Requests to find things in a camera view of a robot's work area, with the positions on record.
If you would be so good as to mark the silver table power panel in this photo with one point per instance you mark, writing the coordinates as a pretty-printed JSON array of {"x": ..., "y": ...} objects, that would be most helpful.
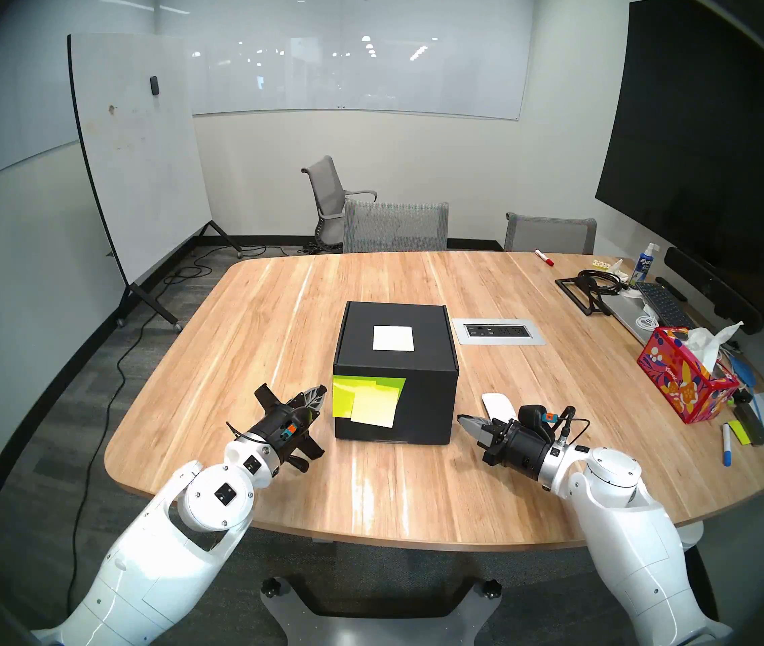
[{"x": 498, "y": 331}]

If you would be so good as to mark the white tissue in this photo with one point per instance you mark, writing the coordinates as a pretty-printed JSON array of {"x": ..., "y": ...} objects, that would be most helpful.
[{"x": 708, "y": 348}]

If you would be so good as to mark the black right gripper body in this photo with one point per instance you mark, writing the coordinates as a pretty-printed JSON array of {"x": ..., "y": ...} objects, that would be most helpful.
[{"x": 526, "y": 446}]

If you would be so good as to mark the whiteboard cleaner spray bottle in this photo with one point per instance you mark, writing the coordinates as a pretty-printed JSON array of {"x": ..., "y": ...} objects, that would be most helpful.
[{"x": 643, "y": 266}]

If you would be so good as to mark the red capped marker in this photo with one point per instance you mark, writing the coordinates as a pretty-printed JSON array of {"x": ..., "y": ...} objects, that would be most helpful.
[{"x": 543, "y": 258}]

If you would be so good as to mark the rolling whiteboard on stand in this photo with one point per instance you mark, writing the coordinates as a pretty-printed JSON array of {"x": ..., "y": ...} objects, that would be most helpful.
[{"x": 140, "y": 160}]

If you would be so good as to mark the glass wall whiteboard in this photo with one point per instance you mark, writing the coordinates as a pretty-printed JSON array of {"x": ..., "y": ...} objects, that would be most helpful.
[{"x": 355, "y": 59}]

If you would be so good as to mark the small dotted white blocks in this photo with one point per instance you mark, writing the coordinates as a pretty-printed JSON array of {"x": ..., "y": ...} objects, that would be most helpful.
[{"x": 600, "y": 264}]

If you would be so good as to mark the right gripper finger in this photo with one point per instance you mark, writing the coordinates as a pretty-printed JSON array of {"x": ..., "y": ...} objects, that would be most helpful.
[
  {"x": 479, "y": 424},
  {"x": 487, "y": 441}
]

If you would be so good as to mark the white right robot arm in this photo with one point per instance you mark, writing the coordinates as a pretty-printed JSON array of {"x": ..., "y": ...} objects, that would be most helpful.
[{"x": 631, "y": 537}]

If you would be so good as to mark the black video conference bar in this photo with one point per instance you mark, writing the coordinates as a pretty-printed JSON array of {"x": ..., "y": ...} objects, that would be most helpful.
[{"x": 711, "y": 288}]

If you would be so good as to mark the lime green sticky note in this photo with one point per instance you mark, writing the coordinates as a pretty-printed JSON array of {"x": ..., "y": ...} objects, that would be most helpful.
[{"x": 345, "y": 383}]

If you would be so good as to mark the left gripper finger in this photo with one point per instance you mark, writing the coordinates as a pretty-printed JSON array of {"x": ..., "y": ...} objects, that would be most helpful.
[
  {"x": 313, "y": 400},
  {"x": 314, "y": 420}
]

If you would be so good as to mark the blue capped marker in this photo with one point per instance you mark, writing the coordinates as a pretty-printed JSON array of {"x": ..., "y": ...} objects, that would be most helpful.
[{"x": 726, "y": 446}]

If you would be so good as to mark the yellow sticky note pad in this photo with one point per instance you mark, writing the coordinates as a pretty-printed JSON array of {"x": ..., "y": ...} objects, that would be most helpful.
[{"x": 738, "y": 435}]

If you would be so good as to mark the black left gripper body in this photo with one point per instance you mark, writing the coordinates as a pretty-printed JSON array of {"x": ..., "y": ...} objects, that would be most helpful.
[{"x": 282, "y": 433}]

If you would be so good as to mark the black cardboard box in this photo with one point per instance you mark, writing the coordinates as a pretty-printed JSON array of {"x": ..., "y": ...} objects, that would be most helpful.
[{"x": 429, "y": 396}]

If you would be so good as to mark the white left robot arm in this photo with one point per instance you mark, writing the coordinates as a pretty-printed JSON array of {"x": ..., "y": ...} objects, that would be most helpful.
[{"x": 153, "y": 570}]

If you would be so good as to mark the red floral tissue box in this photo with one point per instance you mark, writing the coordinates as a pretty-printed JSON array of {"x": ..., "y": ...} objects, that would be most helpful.
[{"x": 678, "y": 382}]

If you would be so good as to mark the black keyboard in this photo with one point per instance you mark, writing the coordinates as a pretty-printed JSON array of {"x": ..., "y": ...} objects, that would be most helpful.
[{"x": 664, "y": 305}]

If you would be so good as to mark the dark whiteboard eraser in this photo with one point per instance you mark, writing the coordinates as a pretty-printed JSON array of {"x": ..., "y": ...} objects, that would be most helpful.
[{"x": 752, "y": 424}]

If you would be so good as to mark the silver laptop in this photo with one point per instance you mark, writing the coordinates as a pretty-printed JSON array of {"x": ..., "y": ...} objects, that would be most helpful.
[{"x": 624, "y": 313}]

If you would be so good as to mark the large black wall screen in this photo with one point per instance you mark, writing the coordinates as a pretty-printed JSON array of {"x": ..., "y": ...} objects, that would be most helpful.
[{"x": 705, "y": 126}]

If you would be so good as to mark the black laptop stand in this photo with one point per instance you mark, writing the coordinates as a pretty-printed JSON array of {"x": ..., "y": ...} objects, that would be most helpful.
[{"x": 574, "y": 293}]

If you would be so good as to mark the white computer mouse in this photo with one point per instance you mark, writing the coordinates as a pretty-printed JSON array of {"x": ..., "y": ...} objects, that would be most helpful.
[{"x": 500, "y": 406}]

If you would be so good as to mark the yellow sticky note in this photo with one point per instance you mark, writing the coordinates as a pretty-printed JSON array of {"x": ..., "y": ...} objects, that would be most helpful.
[
  {"x": 341, "y": 406},
  {"x": 378, "y": 409}
]

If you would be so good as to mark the blue fly swatter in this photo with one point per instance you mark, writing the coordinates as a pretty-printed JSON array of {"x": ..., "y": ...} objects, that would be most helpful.
[{"x": 744, "y": 372}]

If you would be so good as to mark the pale square sticky note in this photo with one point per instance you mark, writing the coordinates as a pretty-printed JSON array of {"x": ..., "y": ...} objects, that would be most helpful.
[{"x": 393, "y": 338}]

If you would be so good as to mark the gray plain-back office chair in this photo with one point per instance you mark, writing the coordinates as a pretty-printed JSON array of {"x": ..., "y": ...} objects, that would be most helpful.
[{"x": 550, "y": 235}]

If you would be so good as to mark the gray office chair with armrests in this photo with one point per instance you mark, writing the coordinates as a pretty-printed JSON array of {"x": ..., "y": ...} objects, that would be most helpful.
[{"x": 325, "y": 187}]

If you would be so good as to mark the gray mesh office chair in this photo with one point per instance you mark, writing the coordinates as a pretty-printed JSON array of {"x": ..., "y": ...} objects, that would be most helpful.
[{"x": 395, "y": 227}]

